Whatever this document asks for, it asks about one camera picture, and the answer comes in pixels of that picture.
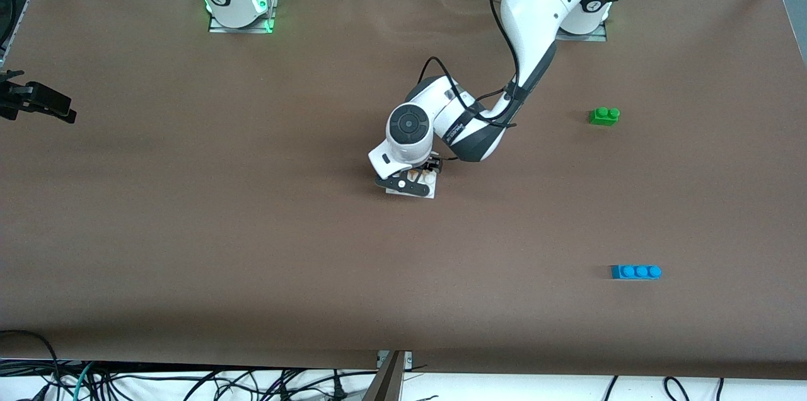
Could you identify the small metal table bracket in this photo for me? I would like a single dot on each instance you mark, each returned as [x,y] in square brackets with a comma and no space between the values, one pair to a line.
[406,360]

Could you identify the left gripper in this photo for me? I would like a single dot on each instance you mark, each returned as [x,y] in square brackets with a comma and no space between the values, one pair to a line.
[433,166]

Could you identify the green two-stud block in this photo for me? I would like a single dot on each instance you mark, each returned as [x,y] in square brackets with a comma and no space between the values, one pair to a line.
[604,117]

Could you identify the blue three-stud block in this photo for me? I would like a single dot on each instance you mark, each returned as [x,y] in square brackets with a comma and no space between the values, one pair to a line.
[635,272]

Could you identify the white studded base plate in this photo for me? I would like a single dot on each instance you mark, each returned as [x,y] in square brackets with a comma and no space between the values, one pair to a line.
[430,190]

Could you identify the aluminium profile beam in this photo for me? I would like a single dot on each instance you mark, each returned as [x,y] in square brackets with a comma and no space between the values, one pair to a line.
[383,382]

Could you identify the brown table cover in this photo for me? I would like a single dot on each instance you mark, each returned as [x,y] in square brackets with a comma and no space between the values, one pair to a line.
[252,231]

